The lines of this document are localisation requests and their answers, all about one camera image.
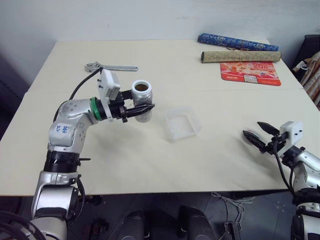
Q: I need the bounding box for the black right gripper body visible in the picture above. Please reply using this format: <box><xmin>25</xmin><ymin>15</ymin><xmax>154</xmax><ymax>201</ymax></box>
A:
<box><xmin>264</xmin><ymin>133</ymin><xmax>288</xmax><ymax>155</ymax></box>

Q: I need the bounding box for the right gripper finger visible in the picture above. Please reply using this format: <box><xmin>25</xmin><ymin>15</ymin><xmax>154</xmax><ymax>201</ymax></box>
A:
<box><xmin>241</xmin><ymin>129</ymin><xmax>268</xmax><ymax>152</ymax></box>
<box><xmin>257</xmin><ymin>121</ymin><xmax>281</xmax><ymax>135</ymax></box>

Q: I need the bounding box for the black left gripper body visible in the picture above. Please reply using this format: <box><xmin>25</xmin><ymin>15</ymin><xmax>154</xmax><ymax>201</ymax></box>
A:
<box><xmin>109</xmin><ymin>96</ymin><xmax>129</xmax><ymax>124</ymax></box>

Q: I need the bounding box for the white jar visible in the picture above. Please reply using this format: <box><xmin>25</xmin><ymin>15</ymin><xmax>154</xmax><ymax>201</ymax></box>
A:
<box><xmin>130</xmin><ymin>79</ymin><xmax>154</xmax><ymax>124</ymax></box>

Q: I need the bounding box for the clear plastic box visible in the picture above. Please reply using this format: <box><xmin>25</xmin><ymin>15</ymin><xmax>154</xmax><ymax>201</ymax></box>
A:
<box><xmin>164</xmin><ymin>105</ymin><xmax>202</xmax><ymax>143</ymax></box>

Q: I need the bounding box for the silver adjustable wrench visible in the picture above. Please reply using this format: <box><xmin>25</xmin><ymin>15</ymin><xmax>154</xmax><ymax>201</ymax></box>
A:
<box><xmin>83</xmin><ymin>62</ymin><xmax>139</xmax><ymax>74</ymax></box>

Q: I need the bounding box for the red printed packet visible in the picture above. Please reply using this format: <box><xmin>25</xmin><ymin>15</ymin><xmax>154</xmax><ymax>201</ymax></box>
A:
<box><xmin>219</xmin><ymin>61</ymin><xmax>282</xmax><ymax>87</ymax></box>

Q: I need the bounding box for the patterned cloth bag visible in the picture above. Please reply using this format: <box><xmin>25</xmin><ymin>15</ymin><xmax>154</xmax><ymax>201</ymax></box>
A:
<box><xmin>290</xmin><ymin>50</ymin><xmax>320</xmax><ymax>111</ymax></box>

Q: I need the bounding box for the beige patterned paper roll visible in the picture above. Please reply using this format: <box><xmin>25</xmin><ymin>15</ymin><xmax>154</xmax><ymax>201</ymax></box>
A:
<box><xmin>200</xmin><ymin>50</ymin><xmax>283</xmax><ymax>64</ymax></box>

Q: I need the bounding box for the blue patterned paper roll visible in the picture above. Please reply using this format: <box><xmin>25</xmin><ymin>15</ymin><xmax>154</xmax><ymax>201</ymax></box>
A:
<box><xmin>197</xmin><ymin>32</ymin><xmax>280</xmax><ymax>52</ymax></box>

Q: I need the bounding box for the black floor power adapter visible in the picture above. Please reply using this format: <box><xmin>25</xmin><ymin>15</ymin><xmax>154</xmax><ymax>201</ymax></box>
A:
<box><xmin>223</xmin><ymin>221</ymin><xmax>243</xmax><ymax>240</ymax></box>

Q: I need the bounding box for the black chair back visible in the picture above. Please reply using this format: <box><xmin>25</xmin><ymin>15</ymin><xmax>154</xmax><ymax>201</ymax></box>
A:
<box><xmin>298</xmin><ymin>34</ymin><xmax>320</xmax><ymax>68</ymax></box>

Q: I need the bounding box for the dark rounded shape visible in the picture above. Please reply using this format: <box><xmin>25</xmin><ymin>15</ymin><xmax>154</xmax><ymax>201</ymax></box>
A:
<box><xmin>119</xmin><ymin>209</ymin><xmax>147</xmax><ymax>240</ymax></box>
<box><xmin>176</xmin><ymin>205</ymin><xmax>214</xmax><ymax>240</ymax></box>

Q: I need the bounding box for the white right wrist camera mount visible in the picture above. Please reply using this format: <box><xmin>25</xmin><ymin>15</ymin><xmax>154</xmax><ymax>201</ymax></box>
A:
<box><xmin>277</xmin><ymin>120</ymin><xmax>305</xmax><ymax>158</ymax></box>

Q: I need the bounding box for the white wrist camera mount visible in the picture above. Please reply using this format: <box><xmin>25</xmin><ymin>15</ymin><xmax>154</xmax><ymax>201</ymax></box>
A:
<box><xmin>277</xmin><ymin>120</ymin><xmax>305</xmax><ymax>158</ymax></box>
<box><xmin>96</xmin><ymin>68</ymin><xmax>122</xmax><ymax>120</ymax></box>

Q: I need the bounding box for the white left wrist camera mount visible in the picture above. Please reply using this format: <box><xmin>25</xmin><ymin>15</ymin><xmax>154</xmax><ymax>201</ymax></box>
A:
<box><xmin>96</xmin><ymin>68</ymin><xmax>122</xmax><ymax>120</ymax></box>

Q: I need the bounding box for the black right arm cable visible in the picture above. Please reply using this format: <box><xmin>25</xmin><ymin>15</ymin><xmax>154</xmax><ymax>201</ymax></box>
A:
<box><xmin>272</xmin><ymin>138</ymin><xmax>296</xmax><ymax>196</ymax></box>

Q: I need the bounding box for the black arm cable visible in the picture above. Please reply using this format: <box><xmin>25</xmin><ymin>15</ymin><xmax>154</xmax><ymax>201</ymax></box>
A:
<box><xmin>69</xmin><ymin>67</ymin><xmax>104</xmax><ymax>101</ymax></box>
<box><xmin>272</xmin><ymin>138</ymin><xmax>296</xmax><ymax>196</ymax></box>

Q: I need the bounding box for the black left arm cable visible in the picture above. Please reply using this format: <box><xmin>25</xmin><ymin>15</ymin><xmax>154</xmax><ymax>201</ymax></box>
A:
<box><xmin>69</xmin><ymin>67</ymin><xmax>104</xmax><ymax>101</ymax></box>

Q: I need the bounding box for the white floor cable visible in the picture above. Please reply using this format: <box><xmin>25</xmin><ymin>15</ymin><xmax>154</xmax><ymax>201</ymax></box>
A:
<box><xmin>211</xmin><ymin>191</ymin><xmax>257</xmax><ymax>227</ymax></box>

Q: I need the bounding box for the black cable bundle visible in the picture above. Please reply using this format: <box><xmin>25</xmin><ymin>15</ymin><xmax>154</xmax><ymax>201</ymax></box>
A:
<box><xmin>0</xmin><ymin>210</ymin><xmax>45</xmax><ymax>240</ymax></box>

